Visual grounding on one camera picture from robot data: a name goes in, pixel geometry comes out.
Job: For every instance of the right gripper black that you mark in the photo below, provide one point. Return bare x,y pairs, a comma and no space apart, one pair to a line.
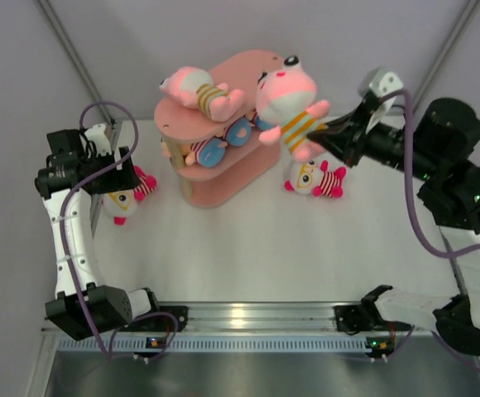
346,134

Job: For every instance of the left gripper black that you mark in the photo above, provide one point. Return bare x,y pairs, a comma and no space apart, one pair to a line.
122,179

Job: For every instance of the white glasses plush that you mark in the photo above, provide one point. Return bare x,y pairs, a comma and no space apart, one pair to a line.
121,205
315,178

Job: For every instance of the small pink frog plush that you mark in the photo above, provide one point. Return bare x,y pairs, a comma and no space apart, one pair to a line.
285,99

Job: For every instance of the orange-head blue-body plush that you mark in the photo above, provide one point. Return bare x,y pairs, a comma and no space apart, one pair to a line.
259,123

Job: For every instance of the large pink frog plush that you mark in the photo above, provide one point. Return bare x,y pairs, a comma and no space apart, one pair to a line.
195,88

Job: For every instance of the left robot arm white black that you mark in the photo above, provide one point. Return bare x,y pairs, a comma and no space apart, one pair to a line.
80,284

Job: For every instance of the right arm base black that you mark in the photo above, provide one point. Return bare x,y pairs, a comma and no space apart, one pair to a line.
355,318

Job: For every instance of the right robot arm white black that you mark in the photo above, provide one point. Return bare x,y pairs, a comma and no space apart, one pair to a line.
442,189

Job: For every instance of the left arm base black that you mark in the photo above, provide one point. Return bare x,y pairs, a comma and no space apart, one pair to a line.
162,320

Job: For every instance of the pink three-tier shelf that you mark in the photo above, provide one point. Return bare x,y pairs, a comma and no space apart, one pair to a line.
179,127

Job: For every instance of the blue plush on shelf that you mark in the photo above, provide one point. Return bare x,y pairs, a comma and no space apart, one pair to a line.
207,153
238,133

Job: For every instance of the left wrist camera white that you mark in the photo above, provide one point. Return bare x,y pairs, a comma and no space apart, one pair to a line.
100,135

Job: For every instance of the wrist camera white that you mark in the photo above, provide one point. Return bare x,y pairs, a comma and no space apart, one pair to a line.
100,135
379,83

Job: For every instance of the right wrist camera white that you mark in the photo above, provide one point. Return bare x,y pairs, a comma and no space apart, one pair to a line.
379,83

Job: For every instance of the aluminium mounting rail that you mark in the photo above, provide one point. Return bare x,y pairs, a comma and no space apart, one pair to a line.
210,317

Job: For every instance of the slotted cable duct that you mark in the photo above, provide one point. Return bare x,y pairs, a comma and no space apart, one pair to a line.
192,343

